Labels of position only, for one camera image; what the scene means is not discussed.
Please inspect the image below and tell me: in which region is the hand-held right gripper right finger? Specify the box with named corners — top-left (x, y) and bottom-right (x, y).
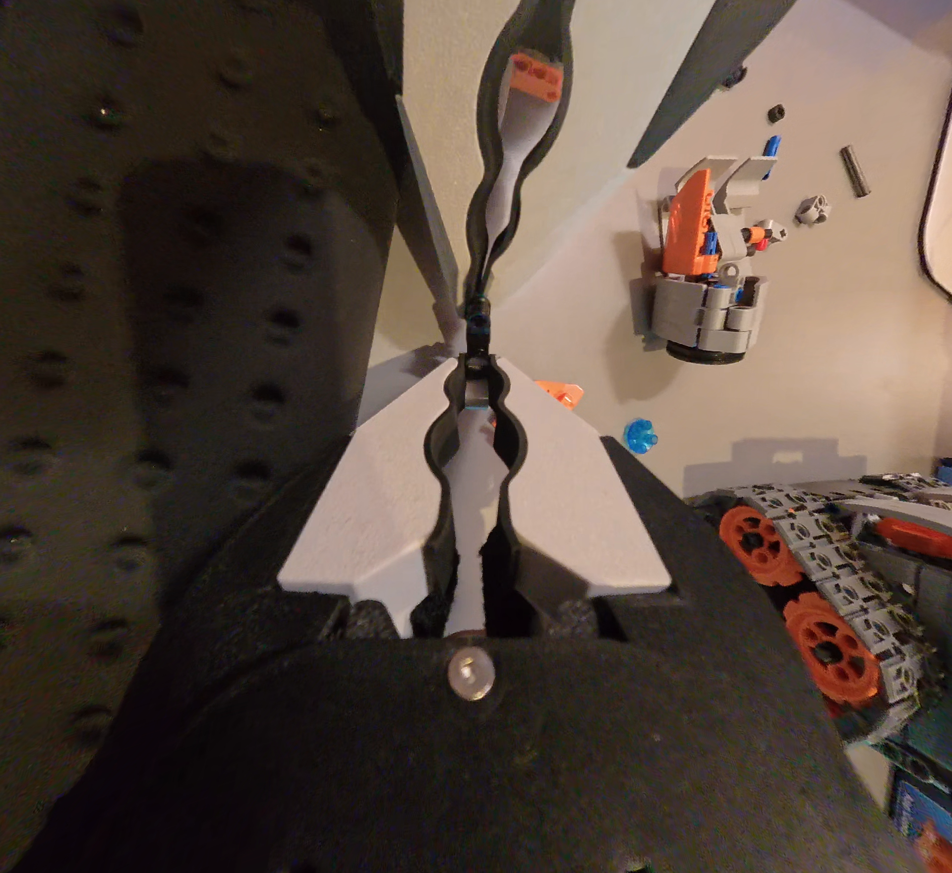
top-left (476, 356), bottom-right (672, 629)

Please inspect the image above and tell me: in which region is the small grey orange brick assembly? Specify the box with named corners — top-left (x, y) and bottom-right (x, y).
top-left (631, 155), bottom-right (789, 366)

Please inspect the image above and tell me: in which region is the white book stand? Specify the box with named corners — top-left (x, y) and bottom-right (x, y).
top-left (918, 85), bottom-right (952, 301)

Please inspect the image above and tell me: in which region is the black axle rod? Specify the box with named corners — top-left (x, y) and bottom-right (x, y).
top-left (840, 146), bottom-right (873, 199)

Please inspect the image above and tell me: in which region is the blue robot kit box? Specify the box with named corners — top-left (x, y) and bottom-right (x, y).
top-left (870, 732), bottom-right (952, 873)

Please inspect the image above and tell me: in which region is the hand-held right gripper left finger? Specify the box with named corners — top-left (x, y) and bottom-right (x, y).
top-left (277, 356), bottom-right (468, 638)

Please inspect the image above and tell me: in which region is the grey orange tracked toy robot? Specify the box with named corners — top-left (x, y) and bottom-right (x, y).
top-left (688, 471), bottom-right (952, 748)

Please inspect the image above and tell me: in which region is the black perforated board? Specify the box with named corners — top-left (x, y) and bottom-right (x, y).
top-left (0, 0), bottom-right (403, 873)

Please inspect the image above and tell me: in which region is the black brick connector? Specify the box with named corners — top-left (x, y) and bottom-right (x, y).
top-left (463, 330), bottom-right (493, 413)

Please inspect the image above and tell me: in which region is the orange short beam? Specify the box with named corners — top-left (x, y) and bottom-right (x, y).
top-left (506, 54), bottom-right (564, 103)

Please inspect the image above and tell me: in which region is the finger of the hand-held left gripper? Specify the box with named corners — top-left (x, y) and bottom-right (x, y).
top-left (475, 0), bottom-right (760, 309)
top-left (396, 0), bottom-right (538, 345)

